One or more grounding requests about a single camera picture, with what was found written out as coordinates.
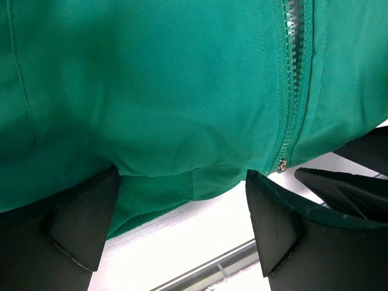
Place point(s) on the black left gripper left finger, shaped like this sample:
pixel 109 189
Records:
pixel 56 243

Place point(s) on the green jacket with white lining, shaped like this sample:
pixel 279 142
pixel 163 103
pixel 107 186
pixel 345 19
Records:
pixel 182 97

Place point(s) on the aluminium table front rail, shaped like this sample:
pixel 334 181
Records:
pixel 215 270

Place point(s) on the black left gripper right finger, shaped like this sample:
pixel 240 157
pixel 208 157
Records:
pixel 297 253

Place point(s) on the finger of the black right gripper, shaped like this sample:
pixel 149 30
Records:
pixel 369 150
pixel 352 200

